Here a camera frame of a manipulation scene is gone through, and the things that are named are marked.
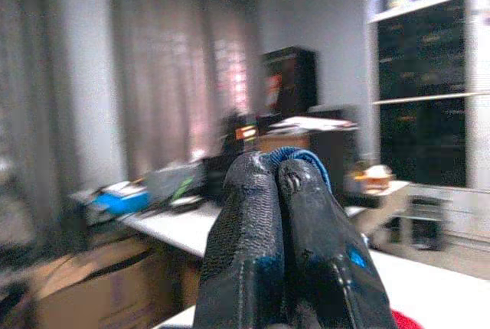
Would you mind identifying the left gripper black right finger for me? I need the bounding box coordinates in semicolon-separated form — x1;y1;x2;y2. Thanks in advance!
263;146;399;329

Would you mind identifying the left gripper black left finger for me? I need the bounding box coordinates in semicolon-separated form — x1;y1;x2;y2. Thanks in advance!
192;151;286;329

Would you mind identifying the black device orange display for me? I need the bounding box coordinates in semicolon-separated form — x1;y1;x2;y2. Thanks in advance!
228;113;262;143

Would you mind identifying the white paper stack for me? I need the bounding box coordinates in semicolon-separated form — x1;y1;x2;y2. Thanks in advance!
267;116;359;133

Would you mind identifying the red garment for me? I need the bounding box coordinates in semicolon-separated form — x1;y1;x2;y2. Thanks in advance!
390;308;422;329

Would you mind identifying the flat blue item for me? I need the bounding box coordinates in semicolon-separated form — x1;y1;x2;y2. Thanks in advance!
91;189;151;216

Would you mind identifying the brown cardboard box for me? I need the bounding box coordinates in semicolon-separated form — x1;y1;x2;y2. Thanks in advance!
32;235;200;329

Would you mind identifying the black cabinet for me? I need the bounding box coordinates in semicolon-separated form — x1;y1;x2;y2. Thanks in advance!
261;46;319;116

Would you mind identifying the grey curtain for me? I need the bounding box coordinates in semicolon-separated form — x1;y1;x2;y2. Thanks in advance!
109;0;265;181

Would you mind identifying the white glass-door cabinet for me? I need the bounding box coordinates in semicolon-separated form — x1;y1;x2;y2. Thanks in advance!
365;0;490;238

